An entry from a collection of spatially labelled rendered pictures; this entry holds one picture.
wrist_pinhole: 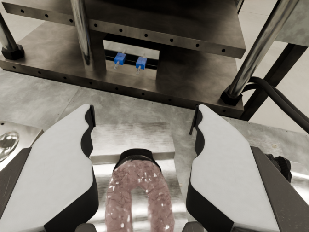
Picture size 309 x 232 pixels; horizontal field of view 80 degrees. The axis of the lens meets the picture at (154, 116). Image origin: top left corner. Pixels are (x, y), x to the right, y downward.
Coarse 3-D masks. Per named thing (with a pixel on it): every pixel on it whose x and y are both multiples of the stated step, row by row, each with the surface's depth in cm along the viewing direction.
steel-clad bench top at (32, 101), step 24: (0, 72) 88; (0, 96) 79; (24, 96) 81; (48, 96) 82; (72, 96) 84; (96, 96) 85; (120, 96) 87; (24, 120) 73; (48, 120) 74; (96, 120) 77; (120, 120) 78; (144, 120) 79; (168, 120) 81; (192, 120) 82; (240, 120) 85; (192, 144) 74; (288, 144) 79; (192, 216) 58
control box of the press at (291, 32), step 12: (300, 0) 68; (300, 12) 70; (288, 24) 74; (300, 24) 73; (288, 36) 77; (300, 36) 77; (288, 48) 88; (300, 48) 85; (276, 60) 96; (288, 60) 90; (276, 72) 96; (276, 84) 101; (252, 96) 115; (264, 96) 108; (252, 108) 117
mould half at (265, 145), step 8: (248, 136) 72; (256, 144) 70; (264, 144) 71; (272, 144) 71; (264, 152) 68; (272, 152) 69; (280, 152) 69; (296, 168) 57; (304, 168) 57; (296, 176) 55; (304, 176) 55; (296, 184) 54; (304, 184) 54; (304, 192) 54
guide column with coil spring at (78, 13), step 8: (72, 0) 72; (80, 0) 73; (72, 8) 75; (80, 8) 75; (80, 16) 77; (80, 24) 79; (88, 24) 82; (80, 32) 82; (88, 32) 83; (80, 40) 85; (88, 40) 86; (80, 48) 89; (88, 48) 88; (88, 56) 91; (88, 64) 95
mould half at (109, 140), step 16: (96, 128) 61; (112, 128) 62; (128, 128) 63; (144, 128) 63; (160, 128) 64; (96, 144) 58; (112, 144) 58; (128, 144) 59; (144, 144) 59; (160, 144) 60; (96, 160) 57; (112, 160) 58; (160, 160) 61; (96, 176) 55; (176, 176) 57; (144, 192) 52; (176, 192) 53; (144, 208) 49; (176, 208) 50; (96, 224) 45; (144, 224) 47; (176, 224) 48
